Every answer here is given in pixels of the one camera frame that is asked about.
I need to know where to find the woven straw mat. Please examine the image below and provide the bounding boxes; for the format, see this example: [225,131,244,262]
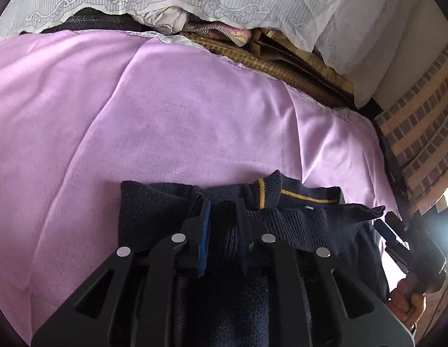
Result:
[180,31,355,105]

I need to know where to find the navy knit cardigan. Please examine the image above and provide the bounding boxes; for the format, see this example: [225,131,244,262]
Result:
[121,170,389,347]

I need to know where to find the pink floral quilt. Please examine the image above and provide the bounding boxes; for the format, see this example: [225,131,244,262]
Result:
[180,22,251,46]

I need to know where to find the purple printed bed sheet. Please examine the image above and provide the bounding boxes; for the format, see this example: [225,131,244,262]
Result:
[0,29,401,337]

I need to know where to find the person's right hand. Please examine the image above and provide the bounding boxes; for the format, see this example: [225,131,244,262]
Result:
[388,273,427,329]

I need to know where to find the brick pattern curtain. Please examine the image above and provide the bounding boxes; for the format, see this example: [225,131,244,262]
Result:
[374,43,448,214]

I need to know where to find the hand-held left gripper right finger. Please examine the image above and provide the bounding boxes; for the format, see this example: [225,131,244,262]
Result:
[236,199,414,347]

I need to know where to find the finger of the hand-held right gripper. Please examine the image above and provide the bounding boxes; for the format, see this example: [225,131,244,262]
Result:
[374,219,409,264]
[386,211,412,239]

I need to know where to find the dark cloth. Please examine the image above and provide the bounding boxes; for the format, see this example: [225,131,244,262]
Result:
[43,11,141,34]

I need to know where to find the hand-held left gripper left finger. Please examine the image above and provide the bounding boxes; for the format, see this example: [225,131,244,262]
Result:
[30,200,213,347]

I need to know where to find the grey pillow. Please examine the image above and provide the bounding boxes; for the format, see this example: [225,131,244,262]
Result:
[137,7,188,34]

